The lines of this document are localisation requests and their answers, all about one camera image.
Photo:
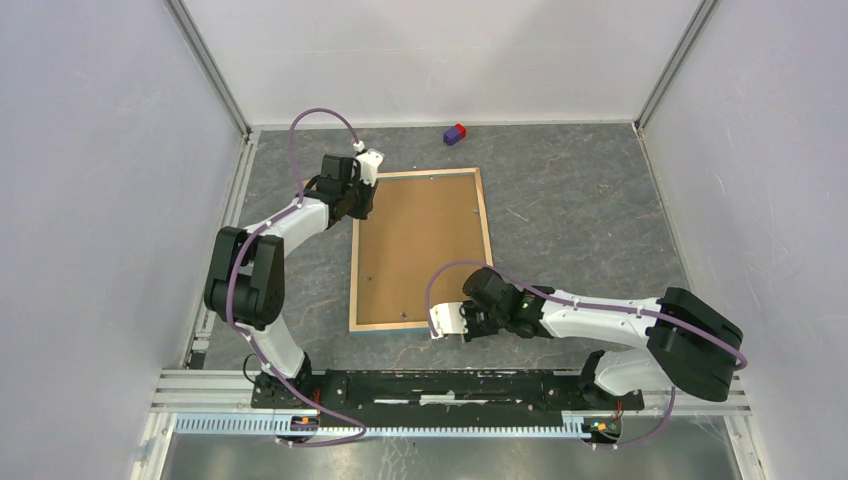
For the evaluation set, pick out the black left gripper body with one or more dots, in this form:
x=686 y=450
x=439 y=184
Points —
x=360 y=197

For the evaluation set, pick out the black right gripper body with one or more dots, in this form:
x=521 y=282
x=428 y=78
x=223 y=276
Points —
x=479 y=323

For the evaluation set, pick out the brown frame backing board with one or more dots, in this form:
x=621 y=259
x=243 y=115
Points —
x=417 y=245

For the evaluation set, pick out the blue wooden picture frame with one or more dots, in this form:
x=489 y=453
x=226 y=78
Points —
x=384 y=326

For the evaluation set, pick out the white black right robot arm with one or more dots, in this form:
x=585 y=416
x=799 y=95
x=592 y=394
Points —
x=676 y=340

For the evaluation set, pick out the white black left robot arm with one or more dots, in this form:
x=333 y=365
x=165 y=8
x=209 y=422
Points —
x=245 y=285

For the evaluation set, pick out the red purple toy block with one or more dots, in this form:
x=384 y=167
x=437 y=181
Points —
x=454 y=134

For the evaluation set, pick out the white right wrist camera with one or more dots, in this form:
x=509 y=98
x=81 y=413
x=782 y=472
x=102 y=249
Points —
x=446 y=319

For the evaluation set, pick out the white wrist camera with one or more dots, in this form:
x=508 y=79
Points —
x=446 y=319
x=369 y=161

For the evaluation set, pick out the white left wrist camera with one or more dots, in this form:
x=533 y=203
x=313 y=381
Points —
x=369 y=161

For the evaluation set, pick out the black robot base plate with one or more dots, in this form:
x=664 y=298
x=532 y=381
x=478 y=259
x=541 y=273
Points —
x=440 y=398

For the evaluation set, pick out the slotted cable duct rail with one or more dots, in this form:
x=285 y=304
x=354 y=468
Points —
x=284 y=425

